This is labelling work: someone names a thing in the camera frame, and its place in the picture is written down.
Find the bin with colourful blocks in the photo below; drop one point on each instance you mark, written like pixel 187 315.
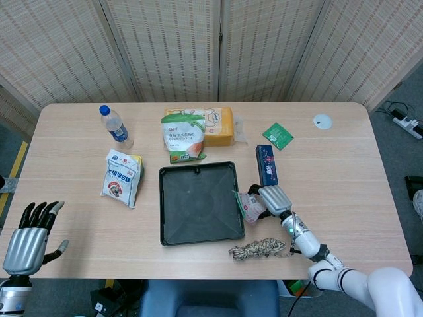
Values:
pixel 295 287

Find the black floor object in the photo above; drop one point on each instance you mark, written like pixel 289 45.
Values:
pixel 414 185

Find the green white corn starch bag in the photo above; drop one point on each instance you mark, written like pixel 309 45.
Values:
pixel 181 138

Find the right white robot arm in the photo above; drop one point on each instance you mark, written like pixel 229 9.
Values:
pixel 307 241

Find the small pink white packet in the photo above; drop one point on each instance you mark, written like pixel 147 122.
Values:
pixel 248 211

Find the dark blue rectangular box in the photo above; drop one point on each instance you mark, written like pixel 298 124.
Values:
pixel 266 165

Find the white shoe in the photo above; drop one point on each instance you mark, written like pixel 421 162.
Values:
pixel 419 203

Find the grey shoe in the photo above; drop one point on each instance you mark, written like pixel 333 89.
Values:
pixel 8 184

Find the beige woven folding screen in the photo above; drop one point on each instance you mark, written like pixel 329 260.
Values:
pixel 66 49

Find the black square plastic tray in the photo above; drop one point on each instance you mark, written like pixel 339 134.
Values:
pixel 198 204

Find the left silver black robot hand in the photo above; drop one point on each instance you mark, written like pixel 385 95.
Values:
pixel 26 251

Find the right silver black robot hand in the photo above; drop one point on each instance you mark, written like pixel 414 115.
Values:
pixel 274 199

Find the black device under table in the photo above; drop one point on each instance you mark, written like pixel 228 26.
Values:
pixel 105 300

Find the white blue sugar bag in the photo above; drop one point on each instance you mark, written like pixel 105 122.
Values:
pixel 119 180

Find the white power strip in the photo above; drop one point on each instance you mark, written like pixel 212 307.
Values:
pixel 409 125

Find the orange yellow snack package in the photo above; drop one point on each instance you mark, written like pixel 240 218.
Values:
pixel 219 127

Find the small green sachet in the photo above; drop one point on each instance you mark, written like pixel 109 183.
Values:
pixel 277 136

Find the clear bottle with blue cap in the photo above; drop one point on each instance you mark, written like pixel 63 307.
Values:
pixel 115 127

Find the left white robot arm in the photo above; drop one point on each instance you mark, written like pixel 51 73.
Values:
pixel 11 295

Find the blue chair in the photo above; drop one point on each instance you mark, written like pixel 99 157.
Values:
pixel 208 297

